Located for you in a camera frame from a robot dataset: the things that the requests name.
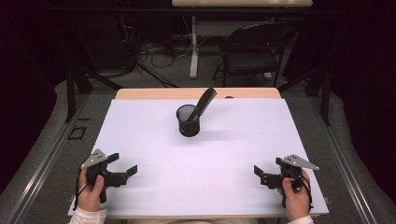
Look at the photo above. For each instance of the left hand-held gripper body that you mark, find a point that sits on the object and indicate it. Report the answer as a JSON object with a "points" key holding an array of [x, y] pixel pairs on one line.
{"points": [[109, 179]]}

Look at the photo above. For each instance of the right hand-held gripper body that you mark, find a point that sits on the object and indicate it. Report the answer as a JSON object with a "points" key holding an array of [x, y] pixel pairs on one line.
{"points": [[292, 169]]}

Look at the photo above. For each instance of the black mesh pen cup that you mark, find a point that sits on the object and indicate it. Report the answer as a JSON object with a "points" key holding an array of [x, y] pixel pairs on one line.
{"points": [[188, 126]]}

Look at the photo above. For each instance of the person's left hand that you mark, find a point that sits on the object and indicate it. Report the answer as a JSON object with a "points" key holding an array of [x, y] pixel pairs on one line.
{"points": [[90, 196]]}

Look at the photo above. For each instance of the person's right hand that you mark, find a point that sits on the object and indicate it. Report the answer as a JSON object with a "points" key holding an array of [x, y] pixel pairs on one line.
{"points": [[295, 202]]}

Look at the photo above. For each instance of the black metal stand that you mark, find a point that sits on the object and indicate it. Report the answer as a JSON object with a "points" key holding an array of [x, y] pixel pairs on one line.
{"points": [[325, 96], [71, 93]]}

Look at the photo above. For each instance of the black folding chair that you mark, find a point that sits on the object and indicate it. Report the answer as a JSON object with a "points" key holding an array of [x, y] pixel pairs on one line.
{"points": [[253, 53]]}

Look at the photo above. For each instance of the white-legged background desk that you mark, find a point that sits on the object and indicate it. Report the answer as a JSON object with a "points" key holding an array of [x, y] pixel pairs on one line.
{"points": [[194, 53]]}

